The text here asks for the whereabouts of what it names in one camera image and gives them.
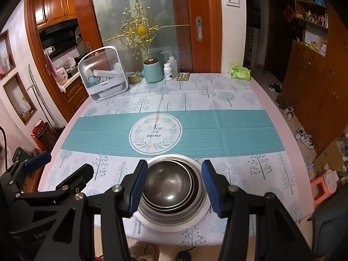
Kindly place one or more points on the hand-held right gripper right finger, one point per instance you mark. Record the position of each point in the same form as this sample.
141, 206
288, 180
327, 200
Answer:
212, 187

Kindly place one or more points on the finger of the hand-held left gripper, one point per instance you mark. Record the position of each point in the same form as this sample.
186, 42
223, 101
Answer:
73, 180
36, 161

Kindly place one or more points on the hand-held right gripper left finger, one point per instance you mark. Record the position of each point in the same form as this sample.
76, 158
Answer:
137, 187

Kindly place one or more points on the large steel bowl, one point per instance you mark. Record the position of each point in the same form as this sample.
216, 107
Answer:
199, 190

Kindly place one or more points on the pink steel bowl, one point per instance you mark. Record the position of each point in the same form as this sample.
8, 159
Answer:
193, 185

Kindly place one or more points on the plain steel bowl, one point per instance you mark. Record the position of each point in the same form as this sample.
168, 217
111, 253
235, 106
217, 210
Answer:
167, 182

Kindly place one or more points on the white plate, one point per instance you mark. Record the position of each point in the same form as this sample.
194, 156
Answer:
174, 224

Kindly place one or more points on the red basket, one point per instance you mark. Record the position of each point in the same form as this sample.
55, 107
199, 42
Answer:
43, 136

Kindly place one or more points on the metal crutch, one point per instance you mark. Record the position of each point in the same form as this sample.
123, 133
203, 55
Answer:
38, 92

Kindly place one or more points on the wooden kitchen base cabinet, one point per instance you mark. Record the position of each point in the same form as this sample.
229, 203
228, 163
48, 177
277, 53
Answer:
74, 95

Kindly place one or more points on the pink kitchen appliance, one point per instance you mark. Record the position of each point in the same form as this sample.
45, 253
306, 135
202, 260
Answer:
61, 76

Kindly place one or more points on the white clear storage box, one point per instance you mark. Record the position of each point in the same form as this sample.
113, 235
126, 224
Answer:
108, 89

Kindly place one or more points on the clear bottle teal liquid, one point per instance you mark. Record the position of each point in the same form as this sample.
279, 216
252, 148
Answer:
92, 81

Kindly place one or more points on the white black sneaker pair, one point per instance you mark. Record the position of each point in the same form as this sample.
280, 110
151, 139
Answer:
304, 137

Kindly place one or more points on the small glass jar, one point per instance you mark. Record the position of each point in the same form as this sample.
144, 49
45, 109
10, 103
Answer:
134, 78

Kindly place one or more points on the pink plastic stool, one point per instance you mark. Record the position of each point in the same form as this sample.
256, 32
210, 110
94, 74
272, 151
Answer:
325, 187

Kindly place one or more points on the blister pack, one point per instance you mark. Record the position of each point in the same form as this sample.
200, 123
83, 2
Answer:
182, 76

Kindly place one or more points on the teal canister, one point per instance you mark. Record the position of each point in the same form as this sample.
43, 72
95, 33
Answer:
153, 72

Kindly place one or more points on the green wet wipes pack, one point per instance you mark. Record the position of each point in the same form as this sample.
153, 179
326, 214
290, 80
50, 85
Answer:
240, 73

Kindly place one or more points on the white pill bottle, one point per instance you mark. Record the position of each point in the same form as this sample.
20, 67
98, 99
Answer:
168, 73

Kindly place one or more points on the cardboard box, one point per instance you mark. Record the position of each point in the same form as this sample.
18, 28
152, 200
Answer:
329, 157

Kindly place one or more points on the black range hood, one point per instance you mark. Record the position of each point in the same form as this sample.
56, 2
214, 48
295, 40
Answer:
57, 38

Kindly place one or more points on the grey chair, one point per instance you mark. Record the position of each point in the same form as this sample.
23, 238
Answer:
331, 228

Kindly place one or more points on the white squeeze bottle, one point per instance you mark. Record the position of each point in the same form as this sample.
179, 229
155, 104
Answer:
173, 65

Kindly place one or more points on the wooden glass sliding door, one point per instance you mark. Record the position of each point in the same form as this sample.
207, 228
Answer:
206, 54

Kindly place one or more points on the wooden shelf cabinet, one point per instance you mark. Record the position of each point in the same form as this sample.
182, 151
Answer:
318, 92

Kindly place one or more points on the gold door ornament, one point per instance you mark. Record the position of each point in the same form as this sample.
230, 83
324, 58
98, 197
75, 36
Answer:
141, 28

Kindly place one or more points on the red door decoration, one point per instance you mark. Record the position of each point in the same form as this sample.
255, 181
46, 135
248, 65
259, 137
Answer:
289, 12

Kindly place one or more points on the wooden framed wall niche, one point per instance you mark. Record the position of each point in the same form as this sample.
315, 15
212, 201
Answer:
20, 98
6, 57

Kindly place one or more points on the wooden kitchen wall cabinets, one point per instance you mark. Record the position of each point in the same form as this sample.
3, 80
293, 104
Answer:
54, 8

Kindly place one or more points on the white wall switch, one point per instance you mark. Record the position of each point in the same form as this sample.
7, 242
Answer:
233, 0

